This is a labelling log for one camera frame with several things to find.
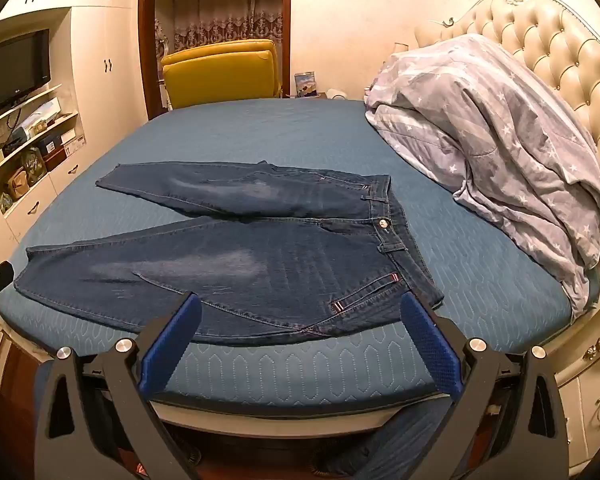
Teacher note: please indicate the small picture box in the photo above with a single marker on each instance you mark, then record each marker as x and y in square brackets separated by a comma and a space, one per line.
[305, 84]

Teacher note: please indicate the brown bag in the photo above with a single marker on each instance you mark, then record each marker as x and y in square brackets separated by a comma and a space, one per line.
[17, 189]

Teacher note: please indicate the patterned lace curtain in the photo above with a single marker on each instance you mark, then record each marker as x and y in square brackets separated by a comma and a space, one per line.
[225, 10]

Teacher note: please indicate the patterned bag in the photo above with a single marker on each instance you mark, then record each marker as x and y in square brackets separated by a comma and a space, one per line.
[34, 165]

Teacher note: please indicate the cream tufted headboard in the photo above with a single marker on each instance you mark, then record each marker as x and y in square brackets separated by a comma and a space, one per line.
[570, 40]

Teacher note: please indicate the cream bedside cabinet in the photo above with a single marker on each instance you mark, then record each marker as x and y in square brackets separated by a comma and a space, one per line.
[587, 400]

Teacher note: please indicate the black flat screen television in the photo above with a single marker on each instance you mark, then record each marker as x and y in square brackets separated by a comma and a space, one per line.
[10, 72]

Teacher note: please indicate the bed with blue quilted sheet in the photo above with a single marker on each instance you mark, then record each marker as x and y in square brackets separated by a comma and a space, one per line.
[290, 130]

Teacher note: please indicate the cream wardrobe shelf unit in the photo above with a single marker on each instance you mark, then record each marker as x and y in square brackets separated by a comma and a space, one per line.
[105, 25]

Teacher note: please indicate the grey star print quilt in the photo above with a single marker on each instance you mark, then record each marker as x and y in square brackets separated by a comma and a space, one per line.
[495, 125]

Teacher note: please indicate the dark red box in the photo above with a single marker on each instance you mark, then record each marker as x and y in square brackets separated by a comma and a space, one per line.
[60, 144]

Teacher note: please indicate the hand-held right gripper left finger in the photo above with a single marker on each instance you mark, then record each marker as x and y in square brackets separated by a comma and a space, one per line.
[172, 340]

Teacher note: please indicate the white flat box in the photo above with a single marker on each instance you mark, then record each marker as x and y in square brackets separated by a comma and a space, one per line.
[40, 114]

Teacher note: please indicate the small white object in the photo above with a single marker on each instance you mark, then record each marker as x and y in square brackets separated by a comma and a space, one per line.
[337, 94]

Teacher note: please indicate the yellow upholstered chair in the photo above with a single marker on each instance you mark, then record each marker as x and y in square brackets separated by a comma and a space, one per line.
[220, 72]

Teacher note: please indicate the person's leg in jeans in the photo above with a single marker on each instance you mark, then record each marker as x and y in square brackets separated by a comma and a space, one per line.
[385, 445]

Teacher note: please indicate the dark blue denim pants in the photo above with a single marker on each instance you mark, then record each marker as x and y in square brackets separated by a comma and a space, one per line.
[260, 265]

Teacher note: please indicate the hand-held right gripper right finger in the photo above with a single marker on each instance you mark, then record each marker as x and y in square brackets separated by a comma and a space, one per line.
[430, 342]

